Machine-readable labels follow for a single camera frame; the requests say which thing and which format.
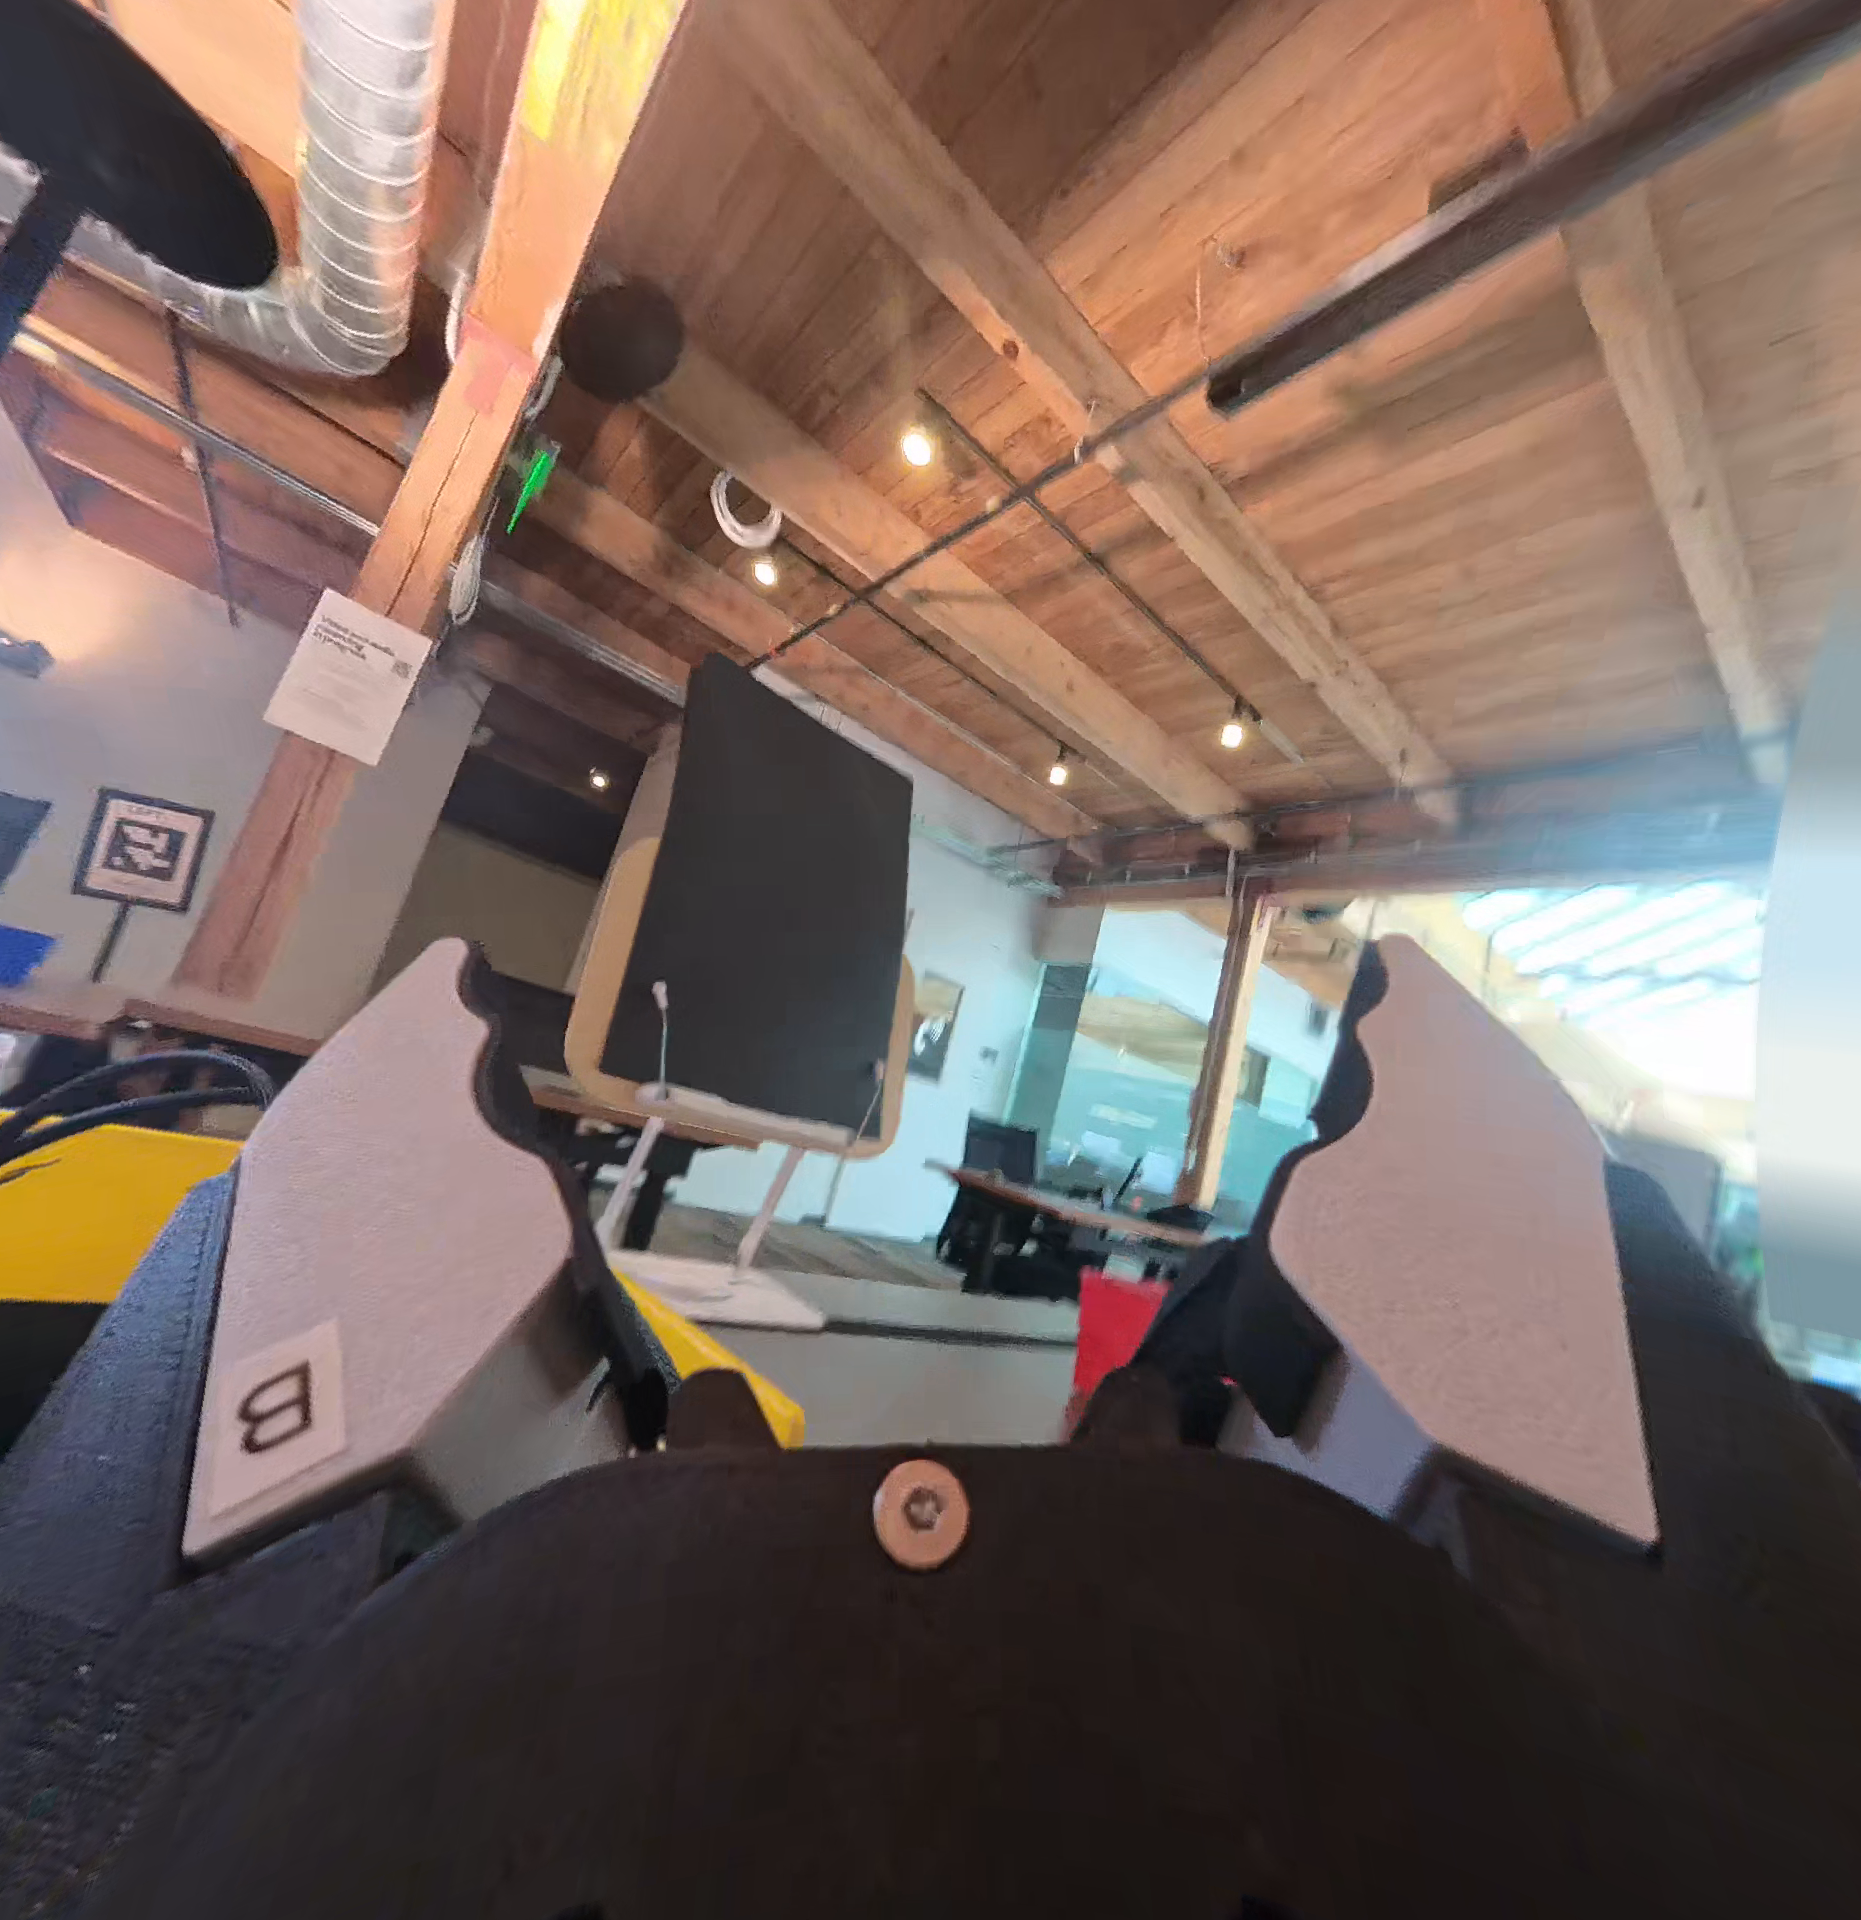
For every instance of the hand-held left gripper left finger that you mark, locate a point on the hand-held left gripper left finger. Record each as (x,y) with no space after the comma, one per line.
(375,1232)

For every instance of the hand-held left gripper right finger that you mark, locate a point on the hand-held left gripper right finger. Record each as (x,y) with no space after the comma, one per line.
(1470,1246)

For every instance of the yellow plastic bin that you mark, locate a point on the yellow plastic bin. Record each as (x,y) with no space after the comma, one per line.
(104,1216)

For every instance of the white tablet stand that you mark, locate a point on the white tablet stand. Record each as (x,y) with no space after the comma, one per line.
(720,1284)

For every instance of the red plastic bin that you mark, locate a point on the red plastic bin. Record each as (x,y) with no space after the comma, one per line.
(1119,1334)

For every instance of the wooden office desk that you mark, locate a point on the wooden office desk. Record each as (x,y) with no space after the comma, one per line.
(1080,1210)

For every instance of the black and white marker sign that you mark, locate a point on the black and white marker sign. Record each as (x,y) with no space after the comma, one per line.
(145,849)

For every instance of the blue plastic bin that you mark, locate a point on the blue plastic bin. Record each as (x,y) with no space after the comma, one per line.
(8,953)

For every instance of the white paper notice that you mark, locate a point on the white paper notice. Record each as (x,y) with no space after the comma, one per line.
(346,674)

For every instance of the green exit light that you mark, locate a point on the green exit light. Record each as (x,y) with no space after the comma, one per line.
(534,483)

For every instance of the black dome speaker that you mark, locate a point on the black dome speaker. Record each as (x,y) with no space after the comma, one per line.
(624,342)

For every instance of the black floor lamp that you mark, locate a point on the black floor lamp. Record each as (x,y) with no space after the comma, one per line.
(118,137)

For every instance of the black board with tan frame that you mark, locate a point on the black board with tan frame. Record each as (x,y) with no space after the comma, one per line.
(766,902)

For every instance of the wooden post with paper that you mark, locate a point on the wooden post with paper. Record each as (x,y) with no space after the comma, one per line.
(465,450)

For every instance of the silver air duct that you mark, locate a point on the silver air duct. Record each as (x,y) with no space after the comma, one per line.
(360,182)

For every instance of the black ceiling rail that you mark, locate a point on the black ceiling rail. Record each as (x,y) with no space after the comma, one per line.
(1545,182)

